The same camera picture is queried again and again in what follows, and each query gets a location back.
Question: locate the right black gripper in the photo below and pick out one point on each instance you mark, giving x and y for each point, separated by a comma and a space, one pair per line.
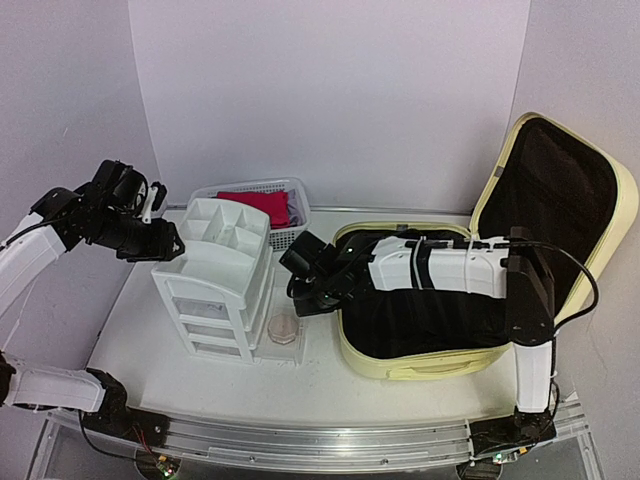
302, 306

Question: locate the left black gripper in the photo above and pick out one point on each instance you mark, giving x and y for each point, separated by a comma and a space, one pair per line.
159, 247

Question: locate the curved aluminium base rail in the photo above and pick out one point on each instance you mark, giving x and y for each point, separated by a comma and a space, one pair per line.
182, 447

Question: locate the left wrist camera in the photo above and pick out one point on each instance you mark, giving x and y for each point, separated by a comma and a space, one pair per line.
154, 199

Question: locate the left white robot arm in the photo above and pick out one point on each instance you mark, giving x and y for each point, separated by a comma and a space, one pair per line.
59, 265

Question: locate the pale yellow hard-shell suitcase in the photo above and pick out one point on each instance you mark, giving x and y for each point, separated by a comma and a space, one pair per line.
552, 196

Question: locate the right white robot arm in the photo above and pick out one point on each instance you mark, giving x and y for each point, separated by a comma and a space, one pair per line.
325, 277

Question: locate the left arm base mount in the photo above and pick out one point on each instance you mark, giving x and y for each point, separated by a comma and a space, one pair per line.
116, 419

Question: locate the white plastic drawer organizer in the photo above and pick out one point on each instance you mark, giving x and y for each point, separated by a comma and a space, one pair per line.
220, 293

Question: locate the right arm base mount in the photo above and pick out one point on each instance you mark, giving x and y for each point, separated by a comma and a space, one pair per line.
506, 434

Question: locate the red shirt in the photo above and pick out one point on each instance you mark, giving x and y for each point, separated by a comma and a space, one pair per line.
274, 204

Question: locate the lilac shirt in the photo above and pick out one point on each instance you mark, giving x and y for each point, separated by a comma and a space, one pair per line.
295, 212

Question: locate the white perforated plastic basket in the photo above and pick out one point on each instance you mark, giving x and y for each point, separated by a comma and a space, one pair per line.
280, 239

